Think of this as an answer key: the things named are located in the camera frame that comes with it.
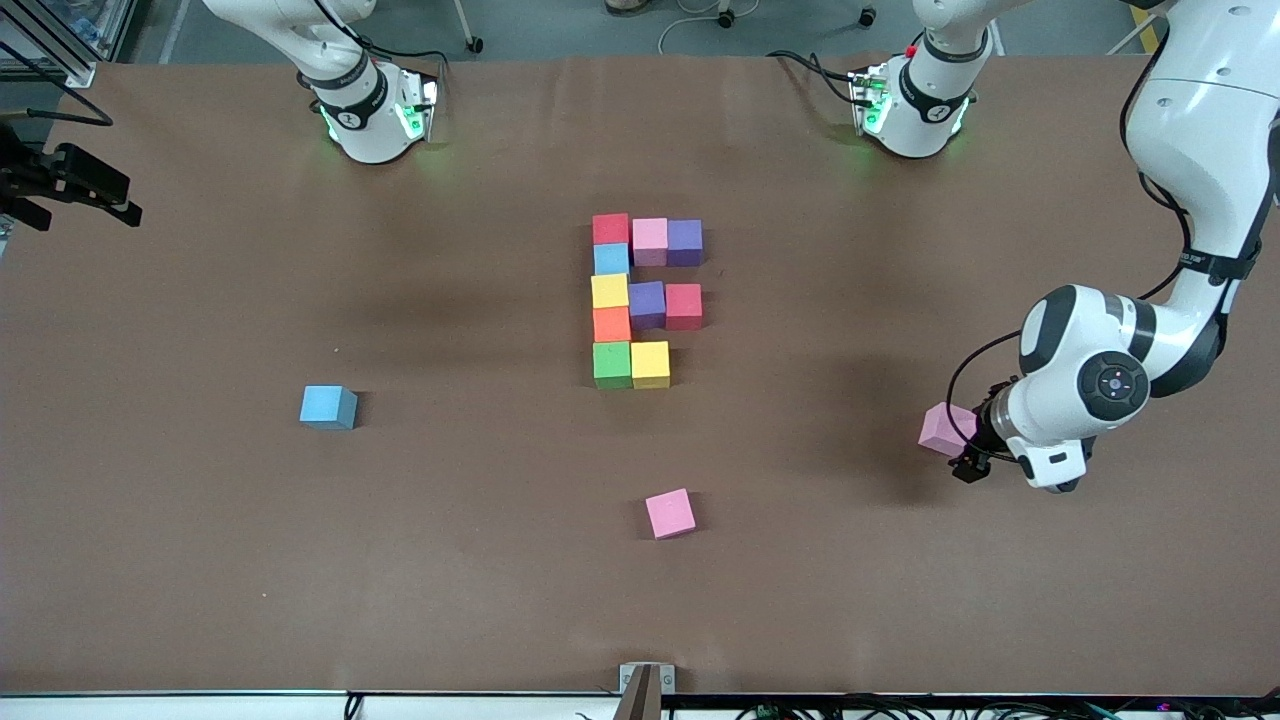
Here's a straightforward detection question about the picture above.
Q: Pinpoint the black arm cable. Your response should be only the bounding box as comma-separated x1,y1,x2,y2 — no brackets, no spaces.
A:
0,40,114,128
946,50,1196,441

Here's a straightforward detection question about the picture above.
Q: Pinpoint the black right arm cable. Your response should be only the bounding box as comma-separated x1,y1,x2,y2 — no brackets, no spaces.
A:
0,40,114,128

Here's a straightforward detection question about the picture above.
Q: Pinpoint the pink foam cube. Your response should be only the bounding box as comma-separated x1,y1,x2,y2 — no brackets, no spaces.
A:
918,402,979,458
644,488,698,541
631,217,669,268

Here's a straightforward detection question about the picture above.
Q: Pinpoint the grey metal bracket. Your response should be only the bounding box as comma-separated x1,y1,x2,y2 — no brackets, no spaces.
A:
619,662,677,720

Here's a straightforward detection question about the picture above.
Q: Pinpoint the green foam cube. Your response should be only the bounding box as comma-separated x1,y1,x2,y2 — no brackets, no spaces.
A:
592,341,634,391

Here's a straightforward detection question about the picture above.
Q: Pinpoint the purple foam cube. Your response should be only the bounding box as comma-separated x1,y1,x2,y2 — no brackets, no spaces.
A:
666,219,704,268
628,281,667,331

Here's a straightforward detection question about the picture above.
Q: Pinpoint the black left base cable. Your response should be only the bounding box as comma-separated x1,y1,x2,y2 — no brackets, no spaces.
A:
765,48,863,106

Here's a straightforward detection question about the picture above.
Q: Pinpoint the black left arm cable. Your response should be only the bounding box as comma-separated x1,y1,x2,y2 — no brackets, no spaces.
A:
946,50,1196,441

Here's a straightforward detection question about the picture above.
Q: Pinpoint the white floor cable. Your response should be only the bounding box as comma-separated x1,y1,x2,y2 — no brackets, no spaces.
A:
657,0,736,55

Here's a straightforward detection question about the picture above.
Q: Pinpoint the brown table cover sheet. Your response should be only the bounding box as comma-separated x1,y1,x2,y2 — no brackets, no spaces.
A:
0,52,1280,698

